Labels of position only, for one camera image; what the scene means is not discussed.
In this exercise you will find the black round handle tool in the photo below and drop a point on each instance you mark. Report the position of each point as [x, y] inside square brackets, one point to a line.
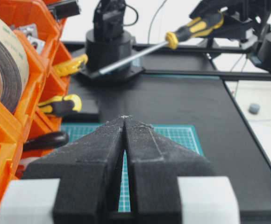
[47, 141]

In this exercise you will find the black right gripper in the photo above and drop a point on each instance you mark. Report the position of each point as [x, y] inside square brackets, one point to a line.
[237, 20]

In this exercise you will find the yellow handle tool top bin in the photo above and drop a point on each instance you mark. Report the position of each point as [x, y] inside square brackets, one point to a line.
[71, 66]

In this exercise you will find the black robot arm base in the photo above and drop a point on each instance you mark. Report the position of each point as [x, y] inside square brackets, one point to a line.
[108, 43]

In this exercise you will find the green cutting mat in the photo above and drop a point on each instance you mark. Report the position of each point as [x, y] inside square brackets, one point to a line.
[184, 135]

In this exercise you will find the roll of double-sided tape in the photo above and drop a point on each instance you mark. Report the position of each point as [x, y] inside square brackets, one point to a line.
[14, 68]

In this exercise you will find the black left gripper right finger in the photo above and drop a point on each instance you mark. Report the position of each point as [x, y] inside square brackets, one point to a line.
[154, 164]

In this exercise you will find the black table frame rail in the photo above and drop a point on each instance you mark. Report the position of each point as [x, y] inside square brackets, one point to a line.
[186, 61]

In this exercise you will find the silver metal brackets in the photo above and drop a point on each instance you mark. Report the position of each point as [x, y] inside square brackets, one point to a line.
[31, 33]

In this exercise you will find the large yellow black screwdriver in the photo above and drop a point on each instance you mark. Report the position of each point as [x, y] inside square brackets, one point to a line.
[198, 27]

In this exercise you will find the small grey cap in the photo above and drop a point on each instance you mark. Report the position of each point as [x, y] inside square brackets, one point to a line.
[254, 108]

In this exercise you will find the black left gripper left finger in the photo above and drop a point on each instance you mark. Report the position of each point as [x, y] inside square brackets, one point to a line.
[89, 171]

